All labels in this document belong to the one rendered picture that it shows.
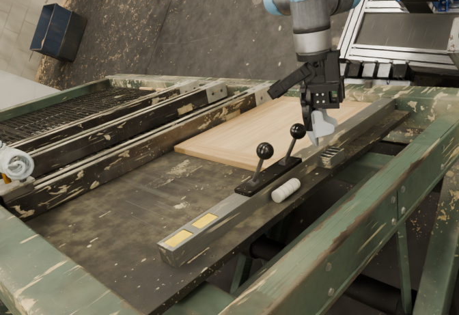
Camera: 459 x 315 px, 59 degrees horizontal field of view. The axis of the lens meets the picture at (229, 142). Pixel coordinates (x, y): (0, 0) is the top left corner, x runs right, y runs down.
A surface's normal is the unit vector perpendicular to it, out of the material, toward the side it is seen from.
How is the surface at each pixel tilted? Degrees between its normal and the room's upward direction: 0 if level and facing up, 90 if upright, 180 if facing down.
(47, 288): 54
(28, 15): 90
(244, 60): 0
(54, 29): 91
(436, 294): 0
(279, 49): 0
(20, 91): 90
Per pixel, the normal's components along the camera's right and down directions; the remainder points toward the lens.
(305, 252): -0.17, -0.92
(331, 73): -0.40, 0.40
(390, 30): -0.66, -0.23
